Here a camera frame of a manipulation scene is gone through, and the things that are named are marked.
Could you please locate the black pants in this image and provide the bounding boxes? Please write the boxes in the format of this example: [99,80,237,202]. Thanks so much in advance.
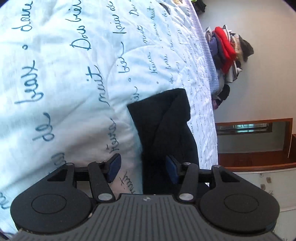
[127,88,199,195]

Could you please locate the frosted glass wardrobe door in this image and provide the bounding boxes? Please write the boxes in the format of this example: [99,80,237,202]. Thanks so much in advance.
[236,168,296,240]

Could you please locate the blue striped bed sheet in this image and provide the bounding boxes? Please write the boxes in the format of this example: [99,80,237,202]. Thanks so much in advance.
[187,1,219,95]

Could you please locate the white quilt with blue script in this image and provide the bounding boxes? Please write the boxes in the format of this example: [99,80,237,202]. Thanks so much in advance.
[1,1,218,236]

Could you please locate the red jacket on pile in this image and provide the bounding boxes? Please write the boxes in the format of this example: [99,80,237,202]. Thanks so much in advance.
[214,27,236,74]

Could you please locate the pile of assorted clothes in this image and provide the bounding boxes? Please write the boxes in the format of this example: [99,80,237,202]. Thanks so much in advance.
[205,25,254,110]

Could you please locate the brown wooden door frame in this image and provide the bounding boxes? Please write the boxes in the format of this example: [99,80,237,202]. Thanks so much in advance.
[216,118,295,172]

